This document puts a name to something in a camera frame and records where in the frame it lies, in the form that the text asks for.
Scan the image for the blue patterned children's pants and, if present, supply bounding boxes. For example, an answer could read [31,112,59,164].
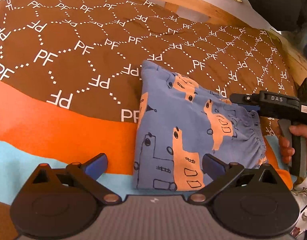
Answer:
[133,61,267,191]

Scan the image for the person's right hand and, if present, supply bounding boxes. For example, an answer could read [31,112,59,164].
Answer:
[276,124,307,164]

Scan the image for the white floral bed sheet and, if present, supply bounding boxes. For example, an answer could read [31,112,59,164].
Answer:
[291,177,307,239]

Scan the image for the black round object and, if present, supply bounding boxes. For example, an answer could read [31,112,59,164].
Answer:
[244,0,307,32]

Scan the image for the brown PF patterned blanket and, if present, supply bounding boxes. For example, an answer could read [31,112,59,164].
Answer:
[0,0,294,239]

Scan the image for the wooden bed frame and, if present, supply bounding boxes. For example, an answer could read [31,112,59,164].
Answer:
[160,0,307,84]

